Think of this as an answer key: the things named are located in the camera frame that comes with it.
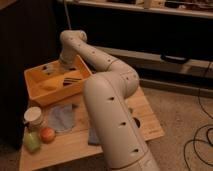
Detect dark bristle brush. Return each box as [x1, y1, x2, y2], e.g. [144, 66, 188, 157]
[63, 77, 81, 86]

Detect orange plastic tray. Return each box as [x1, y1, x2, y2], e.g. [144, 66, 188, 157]
[24, 56, 92, 106]

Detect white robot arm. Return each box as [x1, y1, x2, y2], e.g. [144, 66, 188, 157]
[59, 30, 160, 171]

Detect grey blue cloth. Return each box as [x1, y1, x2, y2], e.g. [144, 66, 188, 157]
[48, 104, 75, 133]

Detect orange red fruit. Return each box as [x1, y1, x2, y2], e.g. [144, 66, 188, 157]
[40, 127, 55, 143]

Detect blue grey sponge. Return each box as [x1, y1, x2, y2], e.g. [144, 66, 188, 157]
[88, 127, 100, 146]

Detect green plastic fruit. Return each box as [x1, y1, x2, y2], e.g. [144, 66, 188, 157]
[23, 132, 41, 153]

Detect wooden low table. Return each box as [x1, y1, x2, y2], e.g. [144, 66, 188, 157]
[18, 71, 166, 171]

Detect black device on shelf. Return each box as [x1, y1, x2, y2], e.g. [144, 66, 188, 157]
[160, 55, 189, 64]

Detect long wall shelf unit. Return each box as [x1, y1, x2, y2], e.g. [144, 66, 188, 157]
[57, 0, 213, 98]

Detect black floor cables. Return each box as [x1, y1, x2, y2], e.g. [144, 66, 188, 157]
[183, 61, 213, 168]

